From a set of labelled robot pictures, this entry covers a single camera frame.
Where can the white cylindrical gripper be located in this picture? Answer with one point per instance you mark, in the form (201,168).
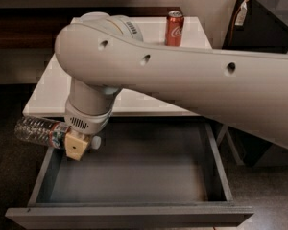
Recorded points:
(86,123)

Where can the clear plastic water bottle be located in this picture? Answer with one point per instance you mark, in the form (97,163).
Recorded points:
(46,132)

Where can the grey top drawer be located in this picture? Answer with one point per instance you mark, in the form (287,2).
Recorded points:
(145,175)

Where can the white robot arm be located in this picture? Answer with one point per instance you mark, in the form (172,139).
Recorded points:
(244,90)

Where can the white bowl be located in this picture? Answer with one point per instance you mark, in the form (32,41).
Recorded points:
(94,16)

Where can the dark wooden bench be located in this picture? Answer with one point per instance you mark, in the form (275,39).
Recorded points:
(38,27)

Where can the red cola can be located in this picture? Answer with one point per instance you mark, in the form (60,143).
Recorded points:
(174,26)

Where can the black side cabinet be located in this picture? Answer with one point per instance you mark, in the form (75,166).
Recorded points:
(265,29)

